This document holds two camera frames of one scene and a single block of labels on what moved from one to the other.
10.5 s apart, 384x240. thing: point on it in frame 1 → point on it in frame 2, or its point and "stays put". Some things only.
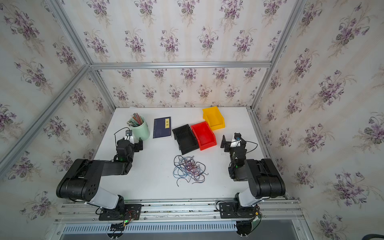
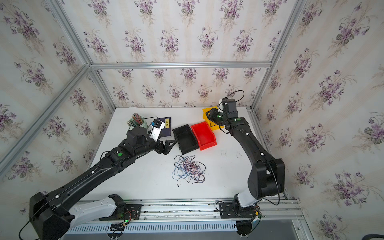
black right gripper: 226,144 → 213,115
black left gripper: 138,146 → 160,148
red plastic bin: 204,135 stays put
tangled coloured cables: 187,169 stays put
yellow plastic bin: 214,118 stays put
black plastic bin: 186,139 stays put
